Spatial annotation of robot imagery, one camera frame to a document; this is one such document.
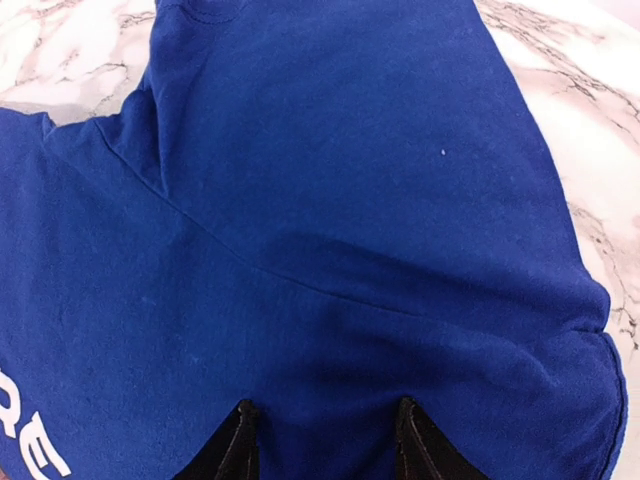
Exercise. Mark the blue printed t-shirt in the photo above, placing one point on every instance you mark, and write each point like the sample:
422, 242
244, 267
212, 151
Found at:
318, 206

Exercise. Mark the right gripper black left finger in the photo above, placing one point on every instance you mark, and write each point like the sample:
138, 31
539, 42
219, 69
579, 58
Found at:
232, 452

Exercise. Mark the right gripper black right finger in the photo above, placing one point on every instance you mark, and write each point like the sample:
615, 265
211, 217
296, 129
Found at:
423, 452

